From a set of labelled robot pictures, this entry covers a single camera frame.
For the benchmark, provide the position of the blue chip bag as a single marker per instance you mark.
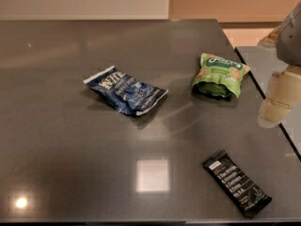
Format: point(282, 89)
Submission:
point(125, 93)

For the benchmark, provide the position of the black rxbar chocolate bar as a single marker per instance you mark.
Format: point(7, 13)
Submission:
point(246, 195)

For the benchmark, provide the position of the green snack bag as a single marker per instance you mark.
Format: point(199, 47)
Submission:
point(219, 77)

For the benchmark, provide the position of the grey side table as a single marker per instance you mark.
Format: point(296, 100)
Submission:
point(263, 63)

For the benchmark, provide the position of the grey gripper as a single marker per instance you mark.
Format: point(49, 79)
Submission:
point(290, 41)

